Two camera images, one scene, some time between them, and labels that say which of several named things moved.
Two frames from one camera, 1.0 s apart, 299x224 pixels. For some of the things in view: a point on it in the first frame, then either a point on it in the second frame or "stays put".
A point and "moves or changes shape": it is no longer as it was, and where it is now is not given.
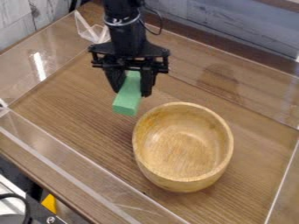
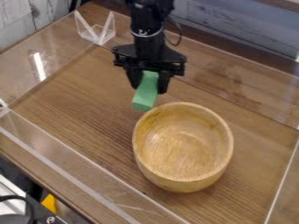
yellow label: (51, 203) stays put
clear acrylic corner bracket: (96, 33) stays put
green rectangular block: (127, 99) moves or changes shape
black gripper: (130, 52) -> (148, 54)
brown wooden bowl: (182, 145) stays put
